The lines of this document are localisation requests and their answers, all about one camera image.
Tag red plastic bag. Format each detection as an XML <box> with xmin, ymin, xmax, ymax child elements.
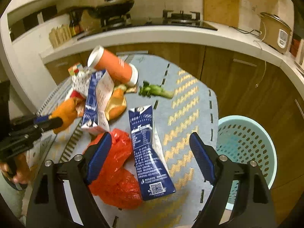
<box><xmin>89</xmin><ymin>128</ymin><xmax>143</xmax><ymax>209</ymax></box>

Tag orange white paper cup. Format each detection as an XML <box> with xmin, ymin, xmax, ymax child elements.
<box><xmin>88</xmin><ymin>45</ymin><xmax>139</xmax><ymax>86</ymax></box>

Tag grey sleeve forearm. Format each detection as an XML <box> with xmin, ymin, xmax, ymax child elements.
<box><xmin>1</xmin><ymin>173</ymin><xmax>26</xmax><ymax>219</ymax></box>

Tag person left hand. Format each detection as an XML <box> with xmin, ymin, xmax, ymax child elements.
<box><xmin>1</xmin><ymin>153</ymin><xmax>30</xmax><ymax>184</ymax></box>

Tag light green laundry basket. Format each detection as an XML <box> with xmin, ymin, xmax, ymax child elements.
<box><xmin>216</xmin><ymin>115</ymin><xmax>278</xmax><ymax>211</ymax></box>

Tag blue white milk carton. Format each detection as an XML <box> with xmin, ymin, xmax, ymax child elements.
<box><xmin>81</xmin><ymin>70</ymin><xmax>114</xmax><ymax>135</ymax></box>

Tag white dotted paper wrapper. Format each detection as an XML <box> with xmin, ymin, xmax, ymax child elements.
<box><xmin>72</xmin><ymin>68</ymin><xmax>95</xmax><ymax>97</ymax></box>

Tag colourful rubik's cube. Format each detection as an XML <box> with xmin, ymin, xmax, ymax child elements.
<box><xmin>68</xmin><ymin>63</ymin><xmax>83</xmax><ymax>76</ymax></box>

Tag white refrigerator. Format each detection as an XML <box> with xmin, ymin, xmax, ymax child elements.
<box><xmin>1</xmin><ymin>12</ymin><xmax>70</xmax><ymax>112</ymax></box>

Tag dark sauce bottle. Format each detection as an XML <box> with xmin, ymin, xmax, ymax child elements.
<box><xmin>69</xmin><ymin>12</ymin><xmax>80</xmax><ymax>37</ymax></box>

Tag wooden base cabinets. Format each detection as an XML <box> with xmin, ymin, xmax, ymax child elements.
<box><xmin>44</xmin><ymin>43</ymin><xmax>304</xmax><ymax>219</ymax></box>

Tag patterned blue table cloth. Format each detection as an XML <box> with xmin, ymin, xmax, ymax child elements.
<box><xmin>25</xmin><ymin>53</ymin><xmax>219</xmax><ymax>228</ymax></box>

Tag green vegetable scrap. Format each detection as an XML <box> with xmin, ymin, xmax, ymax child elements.
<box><xmin>139</xmin><ymin>81</ymin><xmax>175</xmax><ymax>99</ymax></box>

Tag black wok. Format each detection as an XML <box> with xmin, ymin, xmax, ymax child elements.
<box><xmin>87</xmin><ymin>0</ymin><xmax>135</xmax><ymax>19</ymax></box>

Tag beige rice cooker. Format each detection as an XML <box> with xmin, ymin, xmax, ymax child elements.
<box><xmin>259</xmin><ymin>12</ymin><xmax>292</xmax><ymax>54</ymax></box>

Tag black gas stove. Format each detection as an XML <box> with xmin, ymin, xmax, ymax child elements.
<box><xmin>77</xmin><ymin>10</ymin><xmax>218</xmax><ymax>40</ymax></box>

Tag wooden cutting board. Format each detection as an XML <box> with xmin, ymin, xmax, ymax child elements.
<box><xmin>203</xmin><ymin>0</ymin><xmax>240</xmax><ymax>27</ymax></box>

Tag rice cooker power cable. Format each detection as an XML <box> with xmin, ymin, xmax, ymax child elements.
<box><xmin>229</xmin><ymin>26</ymin><xmax>268</xmax><ymax>88</ymax></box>

